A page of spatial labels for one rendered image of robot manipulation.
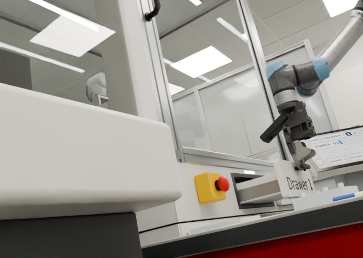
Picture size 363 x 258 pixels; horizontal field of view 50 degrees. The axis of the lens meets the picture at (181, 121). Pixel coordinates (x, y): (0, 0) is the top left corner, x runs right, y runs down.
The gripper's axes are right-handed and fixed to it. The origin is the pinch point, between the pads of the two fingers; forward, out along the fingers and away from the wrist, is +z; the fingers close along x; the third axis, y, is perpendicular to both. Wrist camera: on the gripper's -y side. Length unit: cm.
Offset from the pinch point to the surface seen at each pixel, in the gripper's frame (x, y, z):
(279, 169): -14.5, -1.8, 1.0
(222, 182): -34.7, -9.9, 2.9
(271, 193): -12.9, -6.4, 6.7
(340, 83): 327, -22, -121
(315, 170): 77, -15, -7
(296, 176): -1.6, -1.3, 2.8
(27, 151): -103, 8, 6
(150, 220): -47, -25, 9
